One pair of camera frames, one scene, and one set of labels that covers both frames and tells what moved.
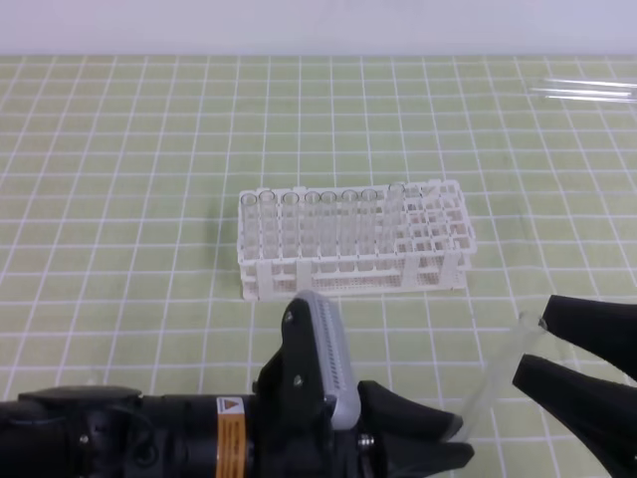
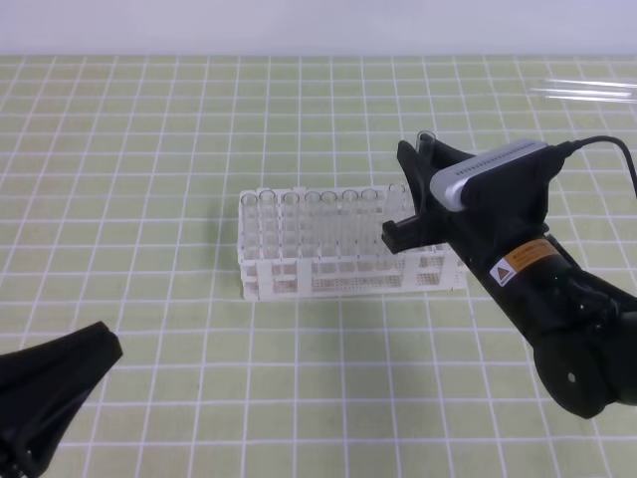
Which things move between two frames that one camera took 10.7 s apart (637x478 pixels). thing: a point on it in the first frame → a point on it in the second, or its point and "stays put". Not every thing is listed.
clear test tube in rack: (367, 222) stays put
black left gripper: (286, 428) → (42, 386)
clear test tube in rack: (349, 223) stays put
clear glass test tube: (526, 332) → (426, 145)
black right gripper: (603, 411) → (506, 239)
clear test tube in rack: (328, 225) stays put
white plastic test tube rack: (354, 240) stays put
